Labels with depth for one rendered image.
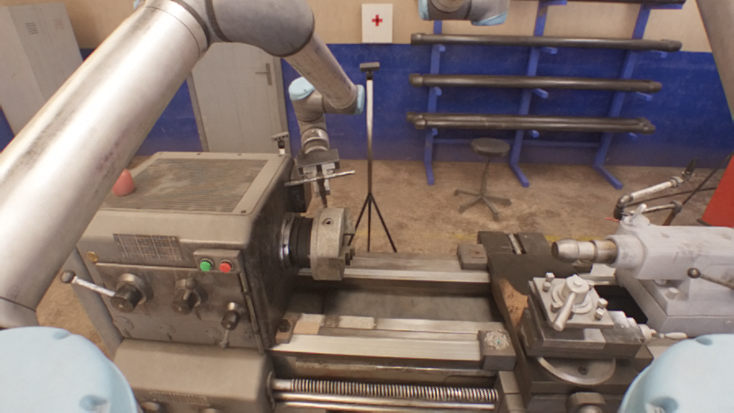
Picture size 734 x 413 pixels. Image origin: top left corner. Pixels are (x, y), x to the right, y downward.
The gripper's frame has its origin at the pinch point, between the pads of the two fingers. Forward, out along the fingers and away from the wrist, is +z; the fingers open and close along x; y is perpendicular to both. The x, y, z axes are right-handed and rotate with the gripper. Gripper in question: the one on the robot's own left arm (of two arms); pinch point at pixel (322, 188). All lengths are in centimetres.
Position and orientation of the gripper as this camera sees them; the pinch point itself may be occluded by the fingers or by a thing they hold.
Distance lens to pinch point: 108.6
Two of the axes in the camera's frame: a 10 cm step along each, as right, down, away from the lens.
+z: 1.9, 7.6, -6.3
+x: 9.8, -1.6, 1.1
